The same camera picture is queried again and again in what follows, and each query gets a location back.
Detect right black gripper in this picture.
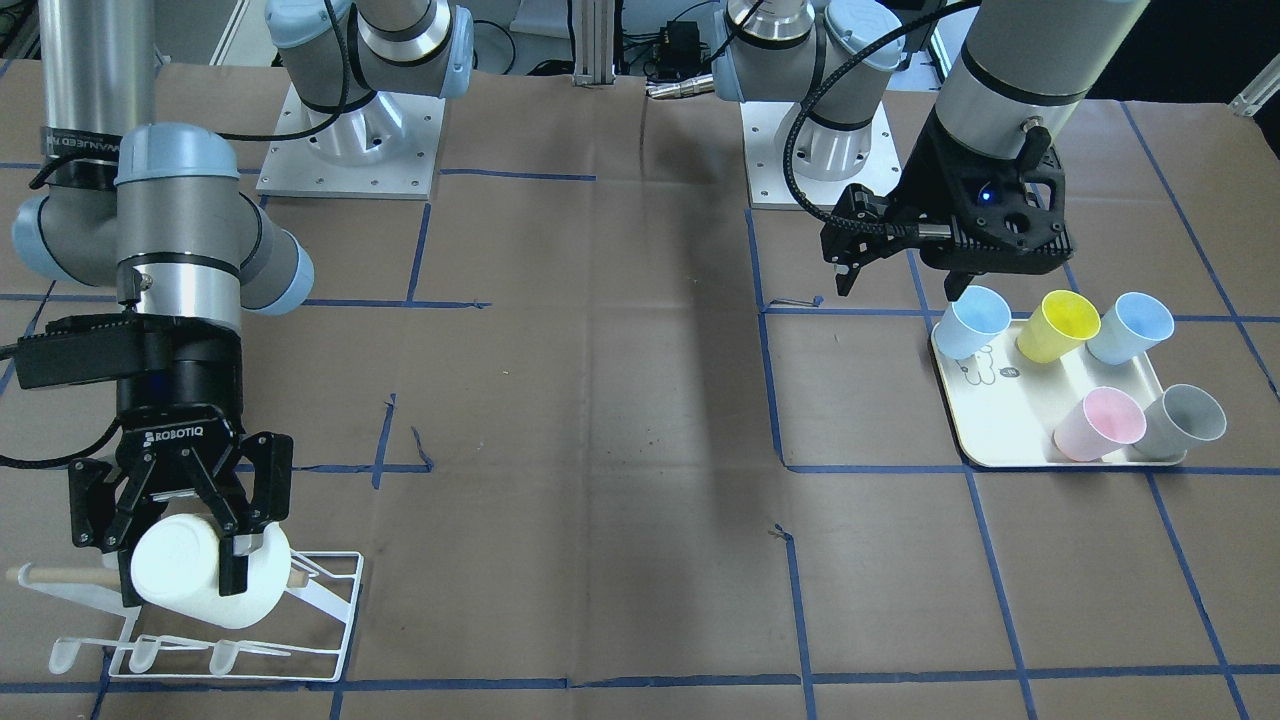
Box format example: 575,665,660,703
68,331,294,609

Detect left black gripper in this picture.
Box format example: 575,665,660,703
820,111,1075,304

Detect cream white plastic cup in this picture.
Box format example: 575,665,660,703
131,512,291,629

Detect light blue cup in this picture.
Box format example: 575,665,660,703
1085,292,1176,365
933,284,1012,360

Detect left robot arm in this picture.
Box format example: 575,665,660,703
709,1,1146,300

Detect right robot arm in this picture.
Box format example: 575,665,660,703
3,1,314,609

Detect yellow plastic cup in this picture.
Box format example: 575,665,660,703
1015,290,1101,364

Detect pink plastic cup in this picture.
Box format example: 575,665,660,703
1052,386,1147,462

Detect grey plastic cup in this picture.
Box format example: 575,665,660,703
1133,384,1228,459

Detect cream plastic tray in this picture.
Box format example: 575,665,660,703
932,319,1164,468

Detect black power adapter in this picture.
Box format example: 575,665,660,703
655,20,701,65

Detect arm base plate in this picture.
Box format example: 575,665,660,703
741,102,901,210
256,92,445,201

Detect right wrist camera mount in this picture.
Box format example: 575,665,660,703
13,313,148,389

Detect white wire cup rack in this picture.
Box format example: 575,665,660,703
6,551,364,683

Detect aluminium frame post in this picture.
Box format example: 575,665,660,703
567,1,621,87

